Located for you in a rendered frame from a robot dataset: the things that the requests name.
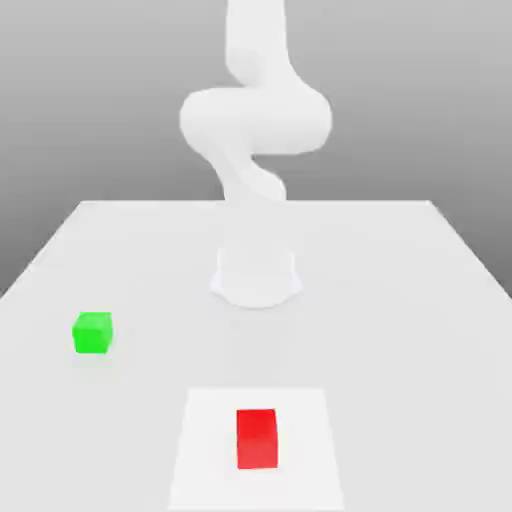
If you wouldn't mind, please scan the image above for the small green cube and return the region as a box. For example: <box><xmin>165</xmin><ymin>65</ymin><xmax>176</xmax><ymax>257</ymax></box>
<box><xmin>71</xmin><ymin>311</ymin><xmax>114</xmax><ymax>355</ymax></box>

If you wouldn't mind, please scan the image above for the small red cube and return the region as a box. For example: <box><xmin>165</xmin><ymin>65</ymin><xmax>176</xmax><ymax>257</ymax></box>
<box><xmin>235</xmin><ymin>408</ymin><xmax>279</xmax><ymax>470</ymax></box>

